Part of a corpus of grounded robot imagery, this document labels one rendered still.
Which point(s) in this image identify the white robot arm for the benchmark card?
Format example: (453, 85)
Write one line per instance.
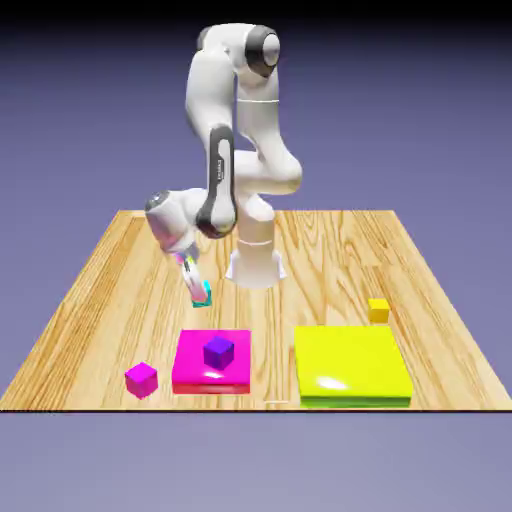
(252, 120)

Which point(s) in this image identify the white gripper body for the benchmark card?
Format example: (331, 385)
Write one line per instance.
(193, 282)

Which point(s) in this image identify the small yellow cube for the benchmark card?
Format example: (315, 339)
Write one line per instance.
(378, 310)

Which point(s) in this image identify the small magenta cube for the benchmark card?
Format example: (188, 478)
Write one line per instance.
(141, 379)

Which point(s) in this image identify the large magenta box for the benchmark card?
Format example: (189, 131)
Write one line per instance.
(212, 360)

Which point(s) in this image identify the large yellow box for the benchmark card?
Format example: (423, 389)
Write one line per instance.
(352, 362)

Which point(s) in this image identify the small cyan cube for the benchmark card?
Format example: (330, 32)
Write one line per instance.
(206, 288)

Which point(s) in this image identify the small purple cube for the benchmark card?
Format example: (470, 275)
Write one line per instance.
(218, 352)

